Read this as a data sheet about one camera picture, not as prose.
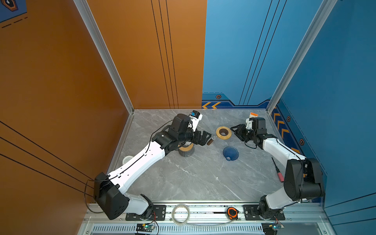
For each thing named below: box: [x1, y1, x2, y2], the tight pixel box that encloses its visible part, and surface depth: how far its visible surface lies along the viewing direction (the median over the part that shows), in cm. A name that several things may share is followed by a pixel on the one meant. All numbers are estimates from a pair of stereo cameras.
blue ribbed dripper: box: [222, 145, 240, 162], surface depth 98 cm
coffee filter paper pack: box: [249, 112, 259, 118], surface depth 104 cm
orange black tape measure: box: [226, 206, 240, 221], surface depth 72 cm
